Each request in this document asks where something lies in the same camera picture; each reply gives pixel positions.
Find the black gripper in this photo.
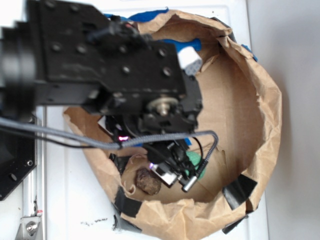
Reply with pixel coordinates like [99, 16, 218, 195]
[143, 139, 198, 193]

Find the brown rock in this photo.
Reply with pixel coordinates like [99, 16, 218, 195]
[135, 168, 162, 196]

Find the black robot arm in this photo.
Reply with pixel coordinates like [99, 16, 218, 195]
[0, 0, 203, 192]

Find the green rubber ball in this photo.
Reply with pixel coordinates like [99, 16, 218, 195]
[186, 151, 206, 181]

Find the blue felt strip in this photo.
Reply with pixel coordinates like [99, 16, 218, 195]
[182, 137, 192, 148]

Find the brown paper bag bin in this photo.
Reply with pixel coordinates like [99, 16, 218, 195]
[62, 6, 283, 240]

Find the white connector plug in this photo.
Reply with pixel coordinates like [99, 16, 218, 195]
[177, 46, 203, 76]

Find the white tray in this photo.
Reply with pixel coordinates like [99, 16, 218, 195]
[45, 0, 270, 240]

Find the blue plastic bottle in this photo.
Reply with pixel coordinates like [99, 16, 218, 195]
[160, 38, 202, 52]

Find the aluminium rail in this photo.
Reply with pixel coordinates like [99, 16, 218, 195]
[21, 0, 47, 240]

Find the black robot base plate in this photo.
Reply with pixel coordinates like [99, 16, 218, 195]
[0, 126, 37, 201]

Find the metal corner bracket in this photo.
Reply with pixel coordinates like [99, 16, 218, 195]
[15, 216, 44, 240]

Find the grey braided cable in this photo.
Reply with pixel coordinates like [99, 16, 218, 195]
[0, 116, 219, 181]

